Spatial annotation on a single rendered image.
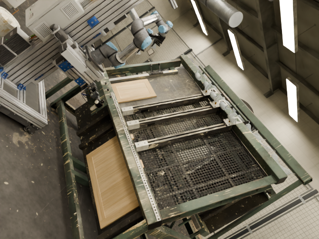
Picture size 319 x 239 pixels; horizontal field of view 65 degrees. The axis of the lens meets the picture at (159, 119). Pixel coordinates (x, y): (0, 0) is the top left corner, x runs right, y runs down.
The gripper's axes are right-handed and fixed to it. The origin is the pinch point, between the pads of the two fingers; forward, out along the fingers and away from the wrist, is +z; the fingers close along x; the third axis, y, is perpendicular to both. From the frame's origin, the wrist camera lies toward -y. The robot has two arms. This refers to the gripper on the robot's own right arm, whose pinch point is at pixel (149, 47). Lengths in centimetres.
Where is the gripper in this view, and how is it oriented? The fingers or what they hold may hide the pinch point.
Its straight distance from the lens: 287.8
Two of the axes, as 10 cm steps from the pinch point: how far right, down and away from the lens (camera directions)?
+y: 8.2, 4.6, 3.3
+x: 0.8, -6.8, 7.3
